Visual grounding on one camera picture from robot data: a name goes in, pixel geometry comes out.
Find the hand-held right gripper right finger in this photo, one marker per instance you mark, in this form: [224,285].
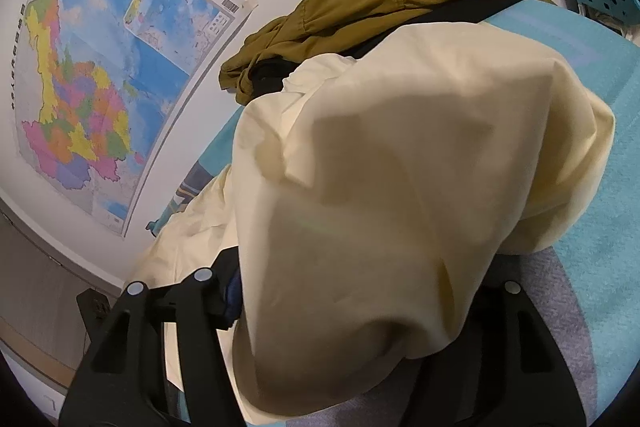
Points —
[495,332]

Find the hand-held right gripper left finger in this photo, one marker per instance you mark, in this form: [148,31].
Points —
[232,302]

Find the cream jacket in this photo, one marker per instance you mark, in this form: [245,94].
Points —
[400,182]

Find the black plastic object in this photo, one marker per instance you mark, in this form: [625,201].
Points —
[95,309]

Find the teal grey printed blanket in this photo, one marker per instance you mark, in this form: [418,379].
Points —
[600,232]

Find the black garment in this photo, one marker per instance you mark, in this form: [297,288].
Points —
[450,14]

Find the colourful wall map poster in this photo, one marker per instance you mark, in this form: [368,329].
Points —
[100,57]

